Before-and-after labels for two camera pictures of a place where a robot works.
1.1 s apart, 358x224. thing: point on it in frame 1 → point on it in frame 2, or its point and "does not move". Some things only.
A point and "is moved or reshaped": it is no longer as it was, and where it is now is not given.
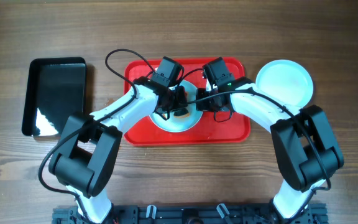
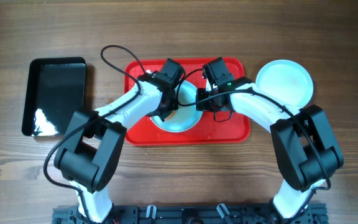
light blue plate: (287, 81) does not move
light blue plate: (178, 124) does not move
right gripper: (202, 99) does not move
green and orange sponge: (181, 113) is moved or reshaped
